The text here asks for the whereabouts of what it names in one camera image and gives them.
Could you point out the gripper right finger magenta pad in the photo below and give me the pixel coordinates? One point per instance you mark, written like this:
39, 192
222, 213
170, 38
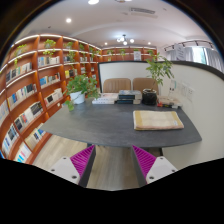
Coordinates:
150, 168

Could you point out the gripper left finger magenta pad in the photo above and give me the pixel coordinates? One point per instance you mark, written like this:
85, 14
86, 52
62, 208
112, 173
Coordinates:
76, 168

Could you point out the folded beige towel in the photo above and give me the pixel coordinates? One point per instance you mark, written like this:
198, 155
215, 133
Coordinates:
156, 120

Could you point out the books stack right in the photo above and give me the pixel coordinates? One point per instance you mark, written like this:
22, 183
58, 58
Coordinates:
165, 101

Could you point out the stack of books centre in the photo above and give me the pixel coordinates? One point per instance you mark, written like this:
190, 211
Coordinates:
129, 97

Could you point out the green plant white pot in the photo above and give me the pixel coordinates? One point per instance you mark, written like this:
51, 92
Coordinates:
79, 87

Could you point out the right tan chair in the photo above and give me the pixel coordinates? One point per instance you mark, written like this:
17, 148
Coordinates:
144, 83

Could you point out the tan chair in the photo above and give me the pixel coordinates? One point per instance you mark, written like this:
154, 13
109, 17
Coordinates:
114, 85
144, 83

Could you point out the left tan chair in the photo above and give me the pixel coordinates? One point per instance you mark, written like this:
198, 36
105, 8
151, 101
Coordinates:
114, 85

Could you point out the white sign stand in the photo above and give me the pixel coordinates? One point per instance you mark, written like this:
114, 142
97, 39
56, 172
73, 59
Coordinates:
172, 89

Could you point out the orange wooden bookshelf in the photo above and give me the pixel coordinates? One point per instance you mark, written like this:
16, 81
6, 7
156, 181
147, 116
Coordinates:
33, 79

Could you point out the tall plant black pot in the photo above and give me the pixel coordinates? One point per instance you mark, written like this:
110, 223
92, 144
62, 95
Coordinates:
159, 67

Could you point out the ceiling chandelier lamp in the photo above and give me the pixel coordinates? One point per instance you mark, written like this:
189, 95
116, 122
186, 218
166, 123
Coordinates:
124, 40

